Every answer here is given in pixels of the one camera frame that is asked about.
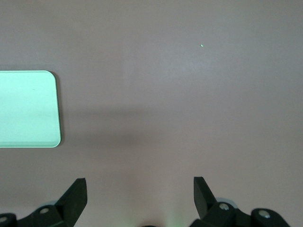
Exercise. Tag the mint green rectangular tray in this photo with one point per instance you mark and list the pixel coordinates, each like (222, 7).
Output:
(28, 108)

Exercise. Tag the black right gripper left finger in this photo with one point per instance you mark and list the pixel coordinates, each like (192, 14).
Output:
(71, 203)

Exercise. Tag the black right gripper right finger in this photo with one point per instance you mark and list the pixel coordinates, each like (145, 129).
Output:
(203, 203)

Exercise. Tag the brown table cover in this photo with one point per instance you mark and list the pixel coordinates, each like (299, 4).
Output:
(165, 94)

